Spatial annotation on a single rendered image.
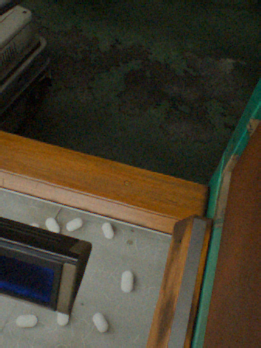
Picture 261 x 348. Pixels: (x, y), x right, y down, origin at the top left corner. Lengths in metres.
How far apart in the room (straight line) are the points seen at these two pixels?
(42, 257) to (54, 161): 0.47
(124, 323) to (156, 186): 0.27
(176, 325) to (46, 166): 0.41
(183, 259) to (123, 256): 0.15
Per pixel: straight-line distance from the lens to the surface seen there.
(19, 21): 1.60
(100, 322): 0.76
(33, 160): 0.88
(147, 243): 0.82
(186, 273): 0.68
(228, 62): 2.23
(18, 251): 0.43
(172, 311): 0.67
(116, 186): 0.84
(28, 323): 0.77
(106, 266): 0.80
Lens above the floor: 1.50
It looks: 59 degrees down
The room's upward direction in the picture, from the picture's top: 8 degrees clockwise
